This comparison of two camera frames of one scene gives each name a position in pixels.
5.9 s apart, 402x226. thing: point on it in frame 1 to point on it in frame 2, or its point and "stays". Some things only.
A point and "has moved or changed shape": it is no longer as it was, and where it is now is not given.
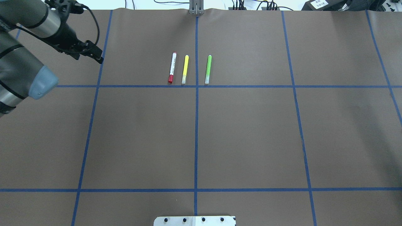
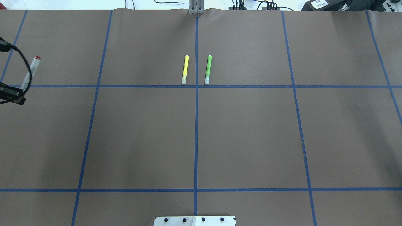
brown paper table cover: [278, 117] stays
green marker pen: [208, 70] stays
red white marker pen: [172, 66] has moved or changed shape
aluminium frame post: [196, 7] stays
